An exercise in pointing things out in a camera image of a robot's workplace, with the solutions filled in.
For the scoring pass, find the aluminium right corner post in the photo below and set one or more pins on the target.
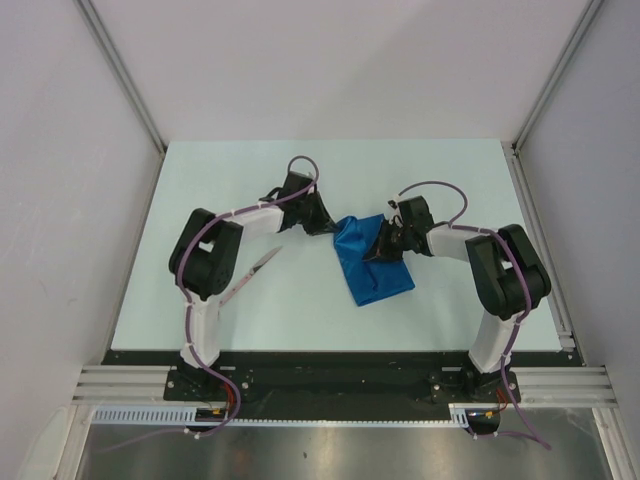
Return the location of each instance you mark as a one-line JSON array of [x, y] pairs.
[[578, 34]]

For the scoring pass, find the blue satin napkin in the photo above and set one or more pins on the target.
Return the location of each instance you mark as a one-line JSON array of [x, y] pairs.
[[367, 281]]

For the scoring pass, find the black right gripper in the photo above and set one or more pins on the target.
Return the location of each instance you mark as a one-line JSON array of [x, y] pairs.
[[380, 249]]

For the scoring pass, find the aluminium left corner post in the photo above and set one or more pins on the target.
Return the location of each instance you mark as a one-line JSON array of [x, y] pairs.
[[110, 52]]

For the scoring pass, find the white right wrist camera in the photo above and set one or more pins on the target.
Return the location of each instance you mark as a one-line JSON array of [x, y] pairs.
[[395, 217]]

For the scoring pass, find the aluminium front frame rail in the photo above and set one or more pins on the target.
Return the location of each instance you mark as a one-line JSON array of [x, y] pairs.
[[579, 387]]

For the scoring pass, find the aluminium corner post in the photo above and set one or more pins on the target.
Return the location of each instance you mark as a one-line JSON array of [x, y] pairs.
[[110, 52], [578, 34]]

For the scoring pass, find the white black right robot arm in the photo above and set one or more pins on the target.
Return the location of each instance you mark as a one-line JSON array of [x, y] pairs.
[[509, 277]]

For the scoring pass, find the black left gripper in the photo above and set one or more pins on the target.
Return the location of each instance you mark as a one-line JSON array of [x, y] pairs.
[[324, 223]]

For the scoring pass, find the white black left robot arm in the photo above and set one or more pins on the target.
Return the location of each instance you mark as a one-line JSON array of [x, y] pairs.
[[205, 255]]

